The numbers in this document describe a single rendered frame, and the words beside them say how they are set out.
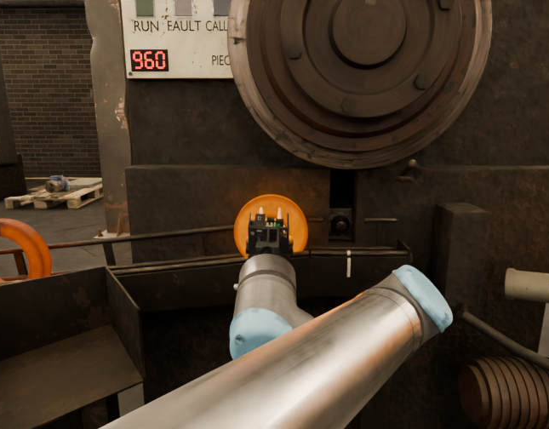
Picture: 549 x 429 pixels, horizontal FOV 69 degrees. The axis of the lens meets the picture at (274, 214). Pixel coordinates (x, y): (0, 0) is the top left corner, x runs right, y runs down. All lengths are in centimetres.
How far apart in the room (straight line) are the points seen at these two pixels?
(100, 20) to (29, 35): 448
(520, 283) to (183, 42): 82
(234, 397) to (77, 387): 45
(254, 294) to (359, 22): 44
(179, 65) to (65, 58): 686
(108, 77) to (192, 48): 268
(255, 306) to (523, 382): 53
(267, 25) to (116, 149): 292
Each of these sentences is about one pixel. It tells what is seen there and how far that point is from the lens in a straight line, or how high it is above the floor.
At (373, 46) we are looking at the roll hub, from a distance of 71.
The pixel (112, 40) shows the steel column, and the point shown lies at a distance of 361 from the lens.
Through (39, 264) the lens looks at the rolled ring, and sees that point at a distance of 98.
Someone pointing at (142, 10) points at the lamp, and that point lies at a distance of 97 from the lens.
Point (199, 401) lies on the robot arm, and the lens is 24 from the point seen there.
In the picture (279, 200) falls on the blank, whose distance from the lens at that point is 81.
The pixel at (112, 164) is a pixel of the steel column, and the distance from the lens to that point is 361.
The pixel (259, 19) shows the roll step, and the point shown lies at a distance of 78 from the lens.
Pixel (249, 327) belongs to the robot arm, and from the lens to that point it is 52.
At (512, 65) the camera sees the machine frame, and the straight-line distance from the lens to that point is 106.
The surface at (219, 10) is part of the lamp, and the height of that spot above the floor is 119.
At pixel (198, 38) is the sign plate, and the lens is 94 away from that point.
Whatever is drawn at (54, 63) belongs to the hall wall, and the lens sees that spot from 785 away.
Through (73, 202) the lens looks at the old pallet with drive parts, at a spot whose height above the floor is 8.
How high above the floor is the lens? 97
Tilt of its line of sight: 13 degrees down
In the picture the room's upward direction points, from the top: straight up
